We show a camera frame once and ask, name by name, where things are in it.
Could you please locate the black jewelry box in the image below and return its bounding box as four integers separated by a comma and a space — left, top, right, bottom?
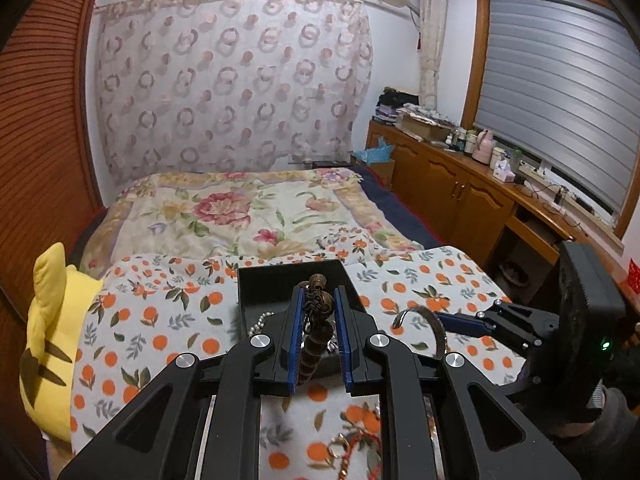
235, 258, 362, 380

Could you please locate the silver bangle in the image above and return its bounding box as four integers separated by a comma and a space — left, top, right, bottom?
392, 306, 448, 360

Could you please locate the brown wooden bead bracelet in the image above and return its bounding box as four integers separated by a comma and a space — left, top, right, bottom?
297, 273, 335, 386

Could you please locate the grey window blind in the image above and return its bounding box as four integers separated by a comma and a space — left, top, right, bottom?
474, 0, 639, 214

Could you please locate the orange-print white blanket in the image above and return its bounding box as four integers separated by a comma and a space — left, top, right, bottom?
69, 244, 532, 480

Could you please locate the person's right hand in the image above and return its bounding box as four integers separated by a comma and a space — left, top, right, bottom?
550, 385, 639, 445

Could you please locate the silver bead chain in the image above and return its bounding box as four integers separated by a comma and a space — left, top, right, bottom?
246, 311, 277, 340

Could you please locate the wooden sideboard cabinet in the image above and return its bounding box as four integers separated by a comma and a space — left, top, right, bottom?
364, 119, 640, 311

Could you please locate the pink kettle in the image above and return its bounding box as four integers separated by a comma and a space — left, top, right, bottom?
472, 129, 495, 165

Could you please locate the yellow plush toy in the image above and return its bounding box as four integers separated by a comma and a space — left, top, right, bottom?
18, 243, 102, 442

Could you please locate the pile of clothes and papers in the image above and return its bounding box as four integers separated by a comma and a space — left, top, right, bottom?
372, 87, 457, 142

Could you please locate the cream window curtain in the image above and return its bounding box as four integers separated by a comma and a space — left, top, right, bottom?
419, 0, 448, 110

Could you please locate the circle-pattern sheer curtain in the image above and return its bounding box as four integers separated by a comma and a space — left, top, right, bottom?
96, 0, 373, 186

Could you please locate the blue plastic bag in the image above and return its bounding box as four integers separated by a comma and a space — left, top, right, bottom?
352, 136, 395, 166

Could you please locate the floral quilt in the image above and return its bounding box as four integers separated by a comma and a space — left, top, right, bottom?
80, 168, 424, 278

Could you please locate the wooden slatted wardrobe door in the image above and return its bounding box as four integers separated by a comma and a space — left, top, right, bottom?
1, 0, 102, 479

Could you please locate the navy bed sheet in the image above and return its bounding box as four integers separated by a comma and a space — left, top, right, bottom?
352, 165, 442, 249

